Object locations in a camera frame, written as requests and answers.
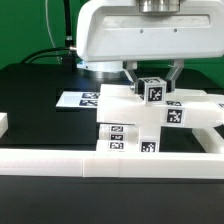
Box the black cable bundle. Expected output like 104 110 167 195
20 0 81 65

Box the white tag sheet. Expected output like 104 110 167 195
56 91 100 108

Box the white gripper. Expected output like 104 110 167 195
76 0 224 94

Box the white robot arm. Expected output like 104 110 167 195
76 0 224 88

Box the white thin cable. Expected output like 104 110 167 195
45 0 63 65

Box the white U-shaped obstacle frame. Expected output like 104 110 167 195
0 112 224 179

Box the white chair back part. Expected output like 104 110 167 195
97 84 224 129

